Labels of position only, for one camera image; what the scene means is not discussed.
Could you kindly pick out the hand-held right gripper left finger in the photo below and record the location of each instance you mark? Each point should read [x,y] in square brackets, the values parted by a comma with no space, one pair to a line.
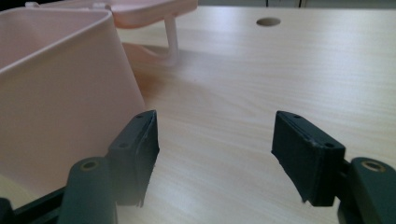
[134,161]

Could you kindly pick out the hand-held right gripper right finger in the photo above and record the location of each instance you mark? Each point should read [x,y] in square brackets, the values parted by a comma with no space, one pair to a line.
[314,161]

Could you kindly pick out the pink plastic box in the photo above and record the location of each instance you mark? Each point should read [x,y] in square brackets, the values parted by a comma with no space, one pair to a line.
[62,93]

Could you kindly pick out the pink box lid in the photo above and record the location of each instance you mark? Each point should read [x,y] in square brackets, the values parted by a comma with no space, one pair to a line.
[149,15]

